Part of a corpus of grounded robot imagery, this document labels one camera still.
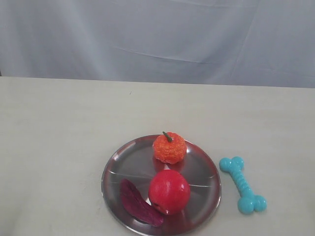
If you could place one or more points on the teal toy bone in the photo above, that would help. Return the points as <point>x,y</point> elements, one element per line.
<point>248,202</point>

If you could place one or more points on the orange toy tangerine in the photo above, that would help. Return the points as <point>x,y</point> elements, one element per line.
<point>169,148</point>

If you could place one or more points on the round stainless steel plate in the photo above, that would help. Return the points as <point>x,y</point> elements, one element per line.
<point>135,161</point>

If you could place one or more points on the red toy apple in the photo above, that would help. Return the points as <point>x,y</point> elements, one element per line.
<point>169,192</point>

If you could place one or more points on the purple toy sweet potato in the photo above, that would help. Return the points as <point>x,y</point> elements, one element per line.
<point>136,206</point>

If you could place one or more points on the white backdrop cloth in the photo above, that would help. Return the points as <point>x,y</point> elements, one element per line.
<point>222,42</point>

